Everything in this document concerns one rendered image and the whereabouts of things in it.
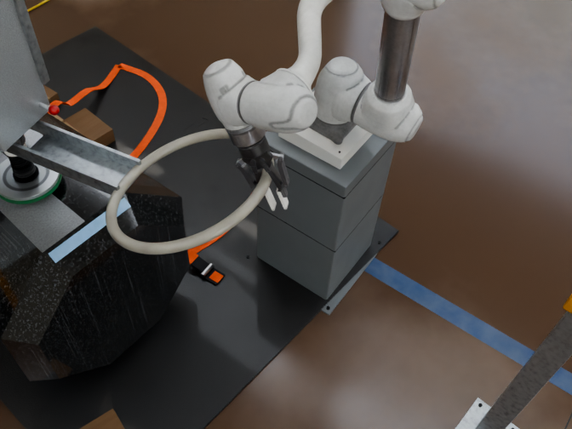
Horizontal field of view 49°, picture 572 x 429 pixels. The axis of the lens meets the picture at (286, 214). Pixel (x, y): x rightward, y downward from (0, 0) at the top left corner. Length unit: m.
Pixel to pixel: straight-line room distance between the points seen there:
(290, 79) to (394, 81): 0.68
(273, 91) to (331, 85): 0.83
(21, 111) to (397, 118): 1.16
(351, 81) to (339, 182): 0.36
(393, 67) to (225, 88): 0.68
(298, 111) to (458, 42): 3.15
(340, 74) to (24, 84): 0.99
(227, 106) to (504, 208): 2.23
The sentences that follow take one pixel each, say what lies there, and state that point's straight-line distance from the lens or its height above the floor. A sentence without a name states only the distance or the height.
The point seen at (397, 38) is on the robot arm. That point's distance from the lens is 1.86.
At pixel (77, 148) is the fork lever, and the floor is 1.07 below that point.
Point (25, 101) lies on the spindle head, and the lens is 2.00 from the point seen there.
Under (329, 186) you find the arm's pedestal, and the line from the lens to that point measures 2.29.
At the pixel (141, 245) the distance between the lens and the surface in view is 1.61.
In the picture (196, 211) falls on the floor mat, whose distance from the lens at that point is 3.16.
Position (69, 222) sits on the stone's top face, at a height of 0.83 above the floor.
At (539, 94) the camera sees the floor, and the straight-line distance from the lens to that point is 4.17.
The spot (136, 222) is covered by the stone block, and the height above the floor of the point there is 0.75.
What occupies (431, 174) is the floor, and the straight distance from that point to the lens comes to 3.46.
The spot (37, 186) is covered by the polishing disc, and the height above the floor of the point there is 0.88.
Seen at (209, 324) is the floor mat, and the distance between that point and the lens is 2.81.
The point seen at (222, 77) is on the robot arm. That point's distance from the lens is 1.44.
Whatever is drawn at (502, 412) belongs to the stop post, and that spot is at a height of 0.29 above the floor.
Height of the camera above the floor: 2.48
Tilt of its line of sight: 52 degrees down
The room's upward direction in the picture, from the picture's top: 4 degrees clockwise
